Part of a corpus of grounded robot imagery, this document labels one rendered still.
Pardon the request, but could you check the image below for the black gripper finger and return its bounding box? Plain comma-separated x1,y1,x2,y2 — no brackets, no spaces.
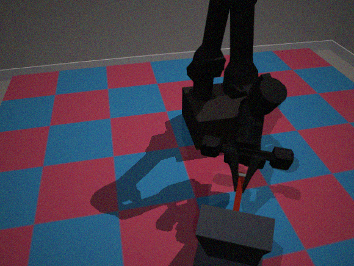
242,156,266,193
224,151,239,192

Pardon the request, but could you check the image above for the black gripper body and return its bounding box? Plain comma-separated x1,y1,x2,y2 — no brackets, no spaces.
200,117,294,170

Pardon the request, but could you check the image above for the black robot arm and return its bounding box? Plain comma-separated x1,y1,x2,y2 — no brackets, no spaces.
187,0,287,123

